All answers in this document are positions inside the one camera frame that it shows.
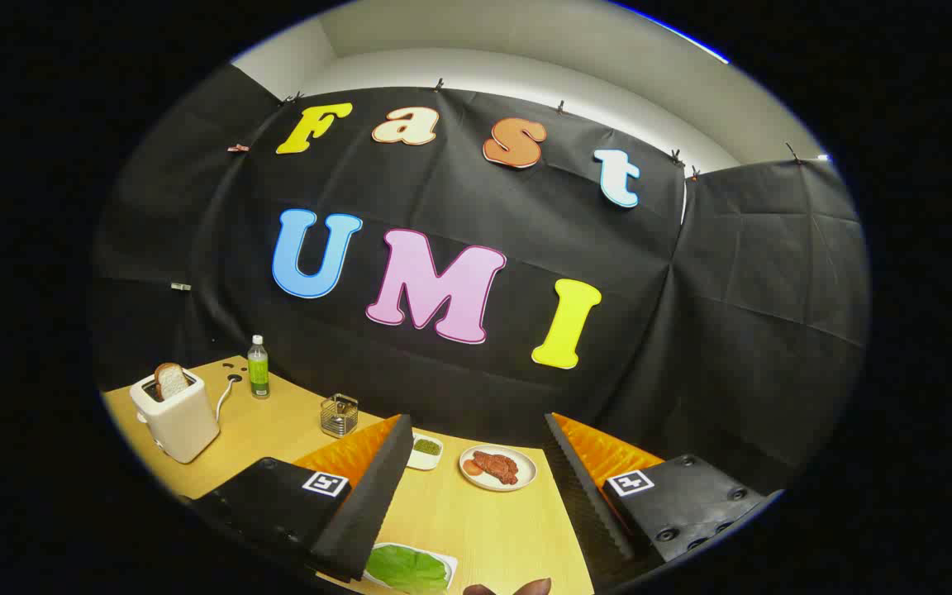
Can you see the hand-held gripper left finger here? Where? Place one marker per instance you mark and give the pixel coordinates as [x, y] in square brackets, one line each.
[364, 504]

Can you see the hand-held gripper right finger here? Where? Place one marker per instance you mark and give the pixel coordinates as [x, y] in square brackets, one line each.
[587, 504]

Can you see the green lettuce leaf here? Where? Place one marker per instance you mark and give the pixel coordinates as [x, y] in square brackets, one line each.
[406, 570]

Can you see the white bread slice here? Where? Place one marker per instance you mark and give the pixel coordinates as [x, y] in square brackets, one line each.
[170, 382]

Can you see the white round plate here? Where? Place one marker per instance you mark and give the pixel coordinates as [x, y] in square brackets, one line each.
[528, 467]

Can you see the white divided dish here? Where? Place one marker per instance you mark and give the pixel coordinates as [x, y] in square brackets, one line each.
[422, 461]

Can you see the green beans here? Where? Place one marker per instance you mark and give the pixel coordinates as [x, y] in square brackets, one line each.
[426, 446]

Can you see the red meat slices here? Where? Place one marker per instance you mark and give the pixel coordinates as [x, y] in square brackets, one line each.
[497, 465]

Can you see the white leaf-shaped plate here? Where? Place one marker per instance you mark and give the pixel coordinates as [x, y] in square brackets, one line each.
[448, 562]

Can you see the orange food slice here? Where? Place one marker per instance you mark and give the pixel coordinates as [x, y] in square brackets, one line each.
[472, 468]

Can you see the green drink bottle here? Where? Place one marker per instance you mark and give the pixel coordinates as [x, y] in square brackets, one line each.
[258, 372]

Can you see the white toaster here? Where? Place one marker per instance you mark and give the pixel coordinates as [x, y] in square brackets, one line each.
[183, 421]

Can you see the black backdrop cloth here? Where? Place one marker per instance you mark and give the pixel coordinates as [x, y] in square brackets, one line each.
[443, 190]

